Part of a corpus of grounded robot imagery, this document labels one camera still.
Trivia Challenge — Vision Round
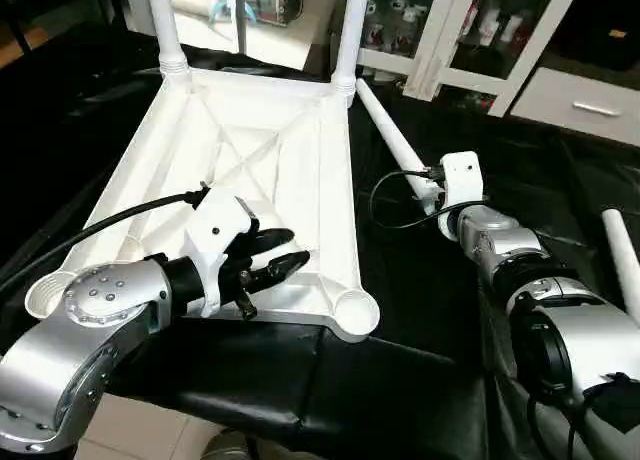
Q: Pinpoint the blue grey floor appliance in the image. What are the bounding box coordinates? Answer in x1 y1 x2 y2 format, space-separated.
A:
210 0 304 27

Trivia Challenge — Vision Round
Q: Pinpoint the white plastic table leg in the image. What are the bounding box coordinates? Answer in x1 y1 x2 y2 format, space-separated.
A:
356 76 448 217
600 207 640 327
332 0 374 97
144 0 192 78

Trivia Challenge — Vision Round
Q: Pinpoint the black work mat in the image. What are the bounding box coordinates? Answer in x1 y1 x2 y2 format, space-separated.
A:
0 20 640 460

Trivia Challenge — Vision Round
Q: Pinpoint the white plastic table top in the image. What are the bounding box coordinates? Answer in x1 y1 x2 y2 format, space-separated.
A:
24 64 382 344

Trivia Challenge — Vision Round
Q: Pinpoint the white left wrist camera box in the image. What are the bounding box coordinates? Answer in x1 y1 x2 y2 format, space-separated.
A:
184 186 261 318

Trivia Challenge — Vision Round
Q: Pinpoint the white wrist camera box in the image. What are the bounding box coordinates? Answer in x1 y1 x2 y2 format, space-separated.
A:
184 186 261 318
436 150 490 217

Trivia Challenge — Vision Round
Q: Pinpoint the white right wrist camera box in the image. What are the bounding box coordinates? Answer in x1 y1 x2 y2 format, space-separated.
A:
436 150 490 217

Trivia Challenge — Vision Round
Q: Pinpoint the white drawer unit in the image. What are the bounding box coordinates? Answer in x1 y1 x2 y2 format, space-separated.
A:
508 66 640 147

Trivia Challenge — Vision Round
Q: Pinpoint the white glass-door cabinet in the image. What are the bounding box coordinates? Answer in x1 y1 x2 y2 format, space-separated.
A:
355 0 587 118

